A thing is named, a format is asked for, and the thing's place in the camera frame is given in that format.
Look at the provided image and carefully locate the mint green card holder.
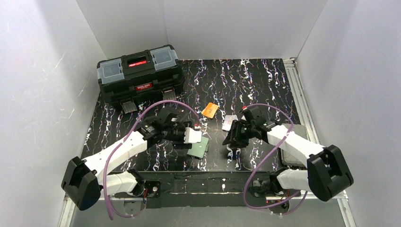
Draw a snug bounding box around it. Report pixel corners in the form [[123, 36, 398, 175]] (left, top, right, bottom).
[[187, 137, 209, 159]]

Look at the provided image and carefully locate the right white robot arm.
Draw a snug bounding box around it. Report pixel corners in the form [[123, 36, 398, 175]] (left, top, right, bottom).
[[223, 105, 354, 201]]

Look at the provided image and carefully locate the black toolbox with grey lids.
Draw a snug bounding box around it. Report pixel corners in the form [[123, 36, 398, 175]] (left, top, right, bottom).
[[96, 44, 185, 113]]

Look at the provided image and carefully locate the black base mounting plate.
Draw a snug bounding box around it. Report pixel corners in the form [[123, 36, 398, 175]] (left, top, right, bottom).
[[77, 170, 331, 209]]

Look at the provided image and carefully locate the aluminium frame rail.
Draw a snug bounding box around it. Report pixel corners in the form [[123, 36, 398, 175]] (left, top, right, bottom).
[[283, 58, 320, 144]]

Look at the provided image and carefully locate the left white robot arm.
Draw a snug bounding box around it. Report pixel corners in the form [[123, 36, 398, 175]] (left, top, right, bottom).
[[61, 110, 202, 210]]

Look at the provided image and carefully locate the purple cable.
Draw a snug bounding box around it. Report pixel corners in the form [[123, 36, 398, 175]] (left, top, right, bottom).
[[241, 104, 309, 217], [103, 100, 201, 221]]

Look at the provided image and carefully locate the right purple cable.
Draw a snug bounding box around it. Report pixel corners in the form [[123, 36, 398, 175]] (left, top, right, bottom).
[[241, 104, 309, 217]]

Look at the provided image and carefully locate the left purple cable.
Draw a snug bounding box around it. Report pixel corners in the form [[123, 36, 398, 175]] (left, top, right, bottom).
[[103, 100, 201, 221]]

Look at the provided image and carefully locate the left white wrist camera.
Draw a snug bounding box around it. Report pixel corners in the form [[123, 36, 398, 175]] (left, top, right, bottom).
[[183, 127, 202, 144]]

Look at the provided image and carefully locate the grey pad on table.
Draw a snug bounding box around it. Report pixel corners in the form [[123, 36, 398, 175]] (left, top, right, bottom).
[[280, 123, 309, 166]]

